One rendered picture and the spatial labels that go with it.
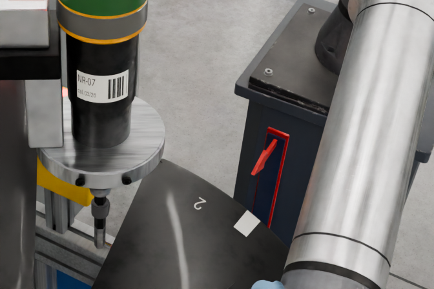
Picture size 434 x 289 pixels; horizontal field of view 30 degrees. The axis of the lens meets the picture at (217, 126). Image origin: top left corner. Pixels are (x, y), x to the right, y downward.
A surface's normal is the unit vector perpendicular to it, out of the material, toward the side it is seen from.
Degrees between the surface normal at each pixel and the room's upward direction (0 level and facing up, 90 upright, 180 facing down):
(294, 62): 2
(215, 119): 0
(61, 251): 90
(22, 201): 44
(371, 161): 21
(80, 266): 90
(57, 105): 90
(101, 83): 90
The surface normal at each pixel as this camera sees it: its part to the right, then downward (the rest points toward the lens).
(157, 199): 0.25, -0.68
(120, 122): 0.67, 0.54
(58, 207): -0.44, 0.55
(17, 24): 0.15, 0.66
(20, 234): 0.28, -0.07
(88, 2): -0.18, 0.63
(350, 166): -0.20, -0.55
